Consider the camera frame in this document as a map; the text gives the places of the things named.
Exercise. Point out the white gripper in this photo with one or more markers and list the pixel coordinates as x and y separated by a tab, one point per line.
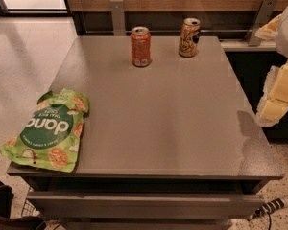
273	106

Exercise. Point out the gold black drink can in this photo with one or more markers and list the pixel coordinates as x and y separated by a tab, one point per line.
189	37

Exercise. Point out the green rice chip bag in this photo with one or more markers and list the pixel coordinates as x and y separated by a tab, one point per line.
52	137

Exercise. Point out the left metal wall bracket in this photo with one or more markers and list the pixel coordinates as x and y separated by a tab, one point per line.
118	17

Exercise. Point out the grey table drawer front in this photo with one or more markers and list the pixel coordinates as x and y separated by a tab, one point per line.
144	206

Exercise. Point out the red coke can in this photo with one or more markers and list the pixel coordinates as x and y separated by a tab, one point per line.
141	46

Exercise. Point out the metal wall bracket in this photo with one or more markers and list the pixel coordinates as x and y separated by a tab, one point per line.
261	18
118	17

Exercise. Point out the right metal wall bracket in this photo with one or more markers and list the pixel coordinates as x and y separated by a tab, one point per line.
261	18

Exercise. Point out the dark brown chair base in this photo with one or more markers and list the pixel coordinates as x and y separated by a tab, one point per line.
9	223

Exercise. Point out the wire mesh basket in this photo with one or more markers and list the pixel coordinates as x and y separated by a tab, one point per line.
29	210

